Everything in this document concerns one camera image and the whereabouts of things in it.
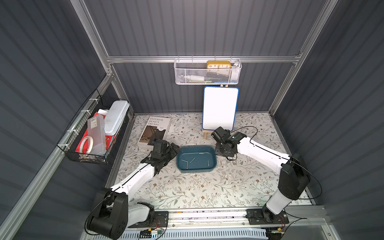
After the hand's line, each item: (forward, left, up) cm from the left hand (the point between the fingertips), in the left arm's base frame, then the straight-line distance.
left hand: (176, 150), depth 87 cm
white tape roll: (-9, +34, +23) cm, 42 cm away
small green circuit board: (-38, +6, -10) cm, 40 cm away
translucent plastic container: (-2, +35, +22) cm, 41 cm away
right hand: (-1, -27, +1) cm, 27 cm away
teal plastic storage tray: (0, -12, -10) cm, 16 cm away
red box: (-5, +29, +18) cm, 35 cm away
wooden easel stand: (+17, -18, -3) cm, 25 cm away
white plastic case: (+7, +29, +23) cm, 37 cm away
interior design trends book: (+26, +20, -7) cm, 33 cm away
